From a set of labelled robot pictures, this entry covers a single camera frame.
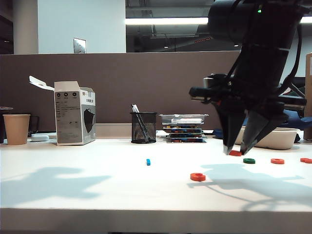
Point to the small white case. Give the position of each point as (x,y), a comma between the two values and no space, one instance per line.
(39,138)

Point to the tall brown cardboard container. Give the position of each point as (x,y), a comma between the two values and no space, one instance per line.
(309,109)

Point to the black mesh pen holder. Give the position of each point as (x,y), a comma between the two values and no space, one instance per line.
(150,122)

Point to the flat letter magnet pack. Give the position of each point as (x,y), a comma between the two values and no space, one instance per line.
(187,131)
(187,135)
(187,140)
(182,126)

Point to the white grey mask box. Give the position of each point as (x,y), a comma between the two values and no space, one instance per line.
(70,117)

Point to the blue bar letter magnet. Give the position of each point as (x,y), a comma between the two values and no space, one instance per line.
(148,162)

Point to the orange letter O magnet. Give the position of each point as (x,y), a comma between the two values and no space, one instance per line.
(235,153)
(277,162)

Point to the green letter O magnet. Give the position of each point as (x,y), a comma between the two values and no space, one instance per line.
(249,162)

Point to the long ceiling light strip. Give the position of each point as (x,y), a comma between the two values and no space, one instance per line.
(165,21)

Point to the clear plastic tray pack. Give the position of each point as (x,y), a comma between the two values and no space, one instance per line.
(185,119)

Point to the brown paper cup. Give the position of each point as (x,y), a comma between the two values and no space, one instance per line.
(16,131)

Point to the orange letter C magnet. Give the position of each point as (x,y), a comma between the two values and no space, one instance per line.
(195,179)

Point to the dark drinking glass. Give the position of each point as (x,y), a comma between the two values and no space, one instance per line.
(34,126)

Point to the metal wall plate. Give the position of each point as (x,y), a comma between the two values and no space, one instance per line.
(79,46)

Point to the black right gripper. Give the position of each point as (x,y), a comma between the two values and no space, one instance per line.
(258,85)

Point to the black and white pen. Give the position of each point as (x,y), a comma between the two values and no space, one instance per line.
(134,108)

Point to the beige oblong tray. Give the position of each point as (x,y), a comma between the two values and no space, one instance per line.
(280,139)

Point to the dark blue fabric bag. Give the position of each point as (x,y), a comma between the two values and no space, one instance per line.
(306,122)

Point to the black office chair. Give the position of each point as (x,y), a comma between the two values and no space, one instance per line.
(300,81)

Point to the dark lidded container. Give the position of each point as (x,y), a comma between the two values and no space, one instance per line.
(2,126)

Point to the brown desk partition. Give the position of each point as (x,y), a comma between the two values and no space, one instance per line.
(146,85)

